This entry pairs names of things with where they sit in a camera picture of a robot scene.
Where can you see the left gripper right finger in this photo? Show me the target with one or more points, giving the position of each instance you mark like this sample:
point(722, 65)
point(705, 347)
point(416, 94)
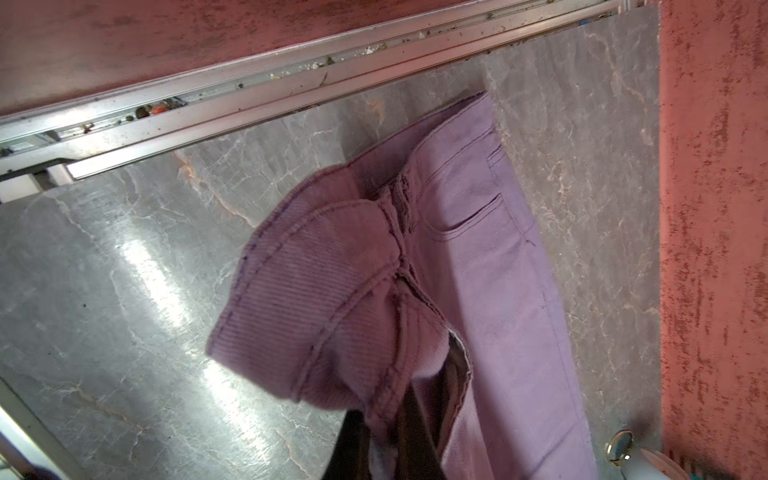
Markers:
point(417, 457)

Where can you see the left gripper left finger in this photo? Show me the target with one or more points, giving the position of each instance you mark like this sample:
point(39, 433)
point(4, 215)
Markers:
point(350, 456)

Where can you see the purple trousers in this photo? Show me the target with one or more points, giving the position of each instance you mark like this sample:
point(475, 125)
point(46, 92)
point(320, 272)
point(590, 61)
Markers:
point(417, 264)

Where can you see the white round mug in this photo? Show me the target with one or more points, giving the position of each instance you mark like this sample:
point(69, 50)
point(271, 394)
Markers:
point(637, 463)

